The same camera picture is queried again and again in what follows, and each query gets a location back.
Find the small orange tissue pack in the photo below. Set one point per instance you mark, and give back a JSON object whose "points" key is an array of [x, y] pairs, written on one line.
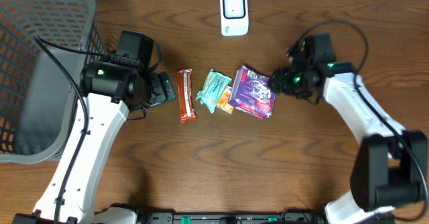
{"points": [[223, 102]]}

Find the grey plastic basket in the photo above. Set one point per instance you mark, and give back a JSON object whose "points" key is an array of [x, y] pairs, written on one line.
{"points": [[45, 44]]}

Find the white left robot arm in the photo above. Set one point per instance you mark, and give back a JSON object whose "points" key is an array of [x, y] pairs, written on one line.
{"points": [[111, 91]]}

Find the purple noodle packet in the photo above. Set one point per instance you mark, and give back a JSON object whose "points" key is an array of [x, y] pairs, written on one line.
{"points": [[251, 94]]}

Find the orange snack bar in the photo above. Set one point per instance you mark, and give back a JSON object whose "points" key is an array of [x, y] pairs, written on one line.
{"points": [[187, 112]]}

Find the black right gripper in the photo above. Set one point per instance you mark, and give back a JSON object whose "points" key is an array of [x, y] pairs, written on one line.
{"points": [[281, 78]]}

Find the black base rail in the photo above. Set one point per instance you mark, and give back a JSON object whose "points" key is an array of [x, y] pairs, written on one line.
{"points": [[230, 218]]}

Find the white barcode scanner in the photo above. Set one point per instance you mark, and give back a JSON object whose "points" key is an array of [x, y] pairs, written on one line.
{"points": [[234, 17]]}

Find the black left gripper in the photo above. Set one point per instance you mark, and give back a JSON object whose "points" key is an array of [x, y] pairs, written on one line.
{"points": [[161, 89]]}

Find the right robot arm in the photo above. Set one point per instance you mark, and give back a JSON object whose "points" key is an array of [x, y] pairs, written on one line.
{"points": [[390, 167]]}

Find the teal wet wipes pack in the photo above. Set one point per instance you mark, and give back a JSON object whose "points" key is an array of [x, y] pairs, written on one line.
{"points": [[213, 88]]}

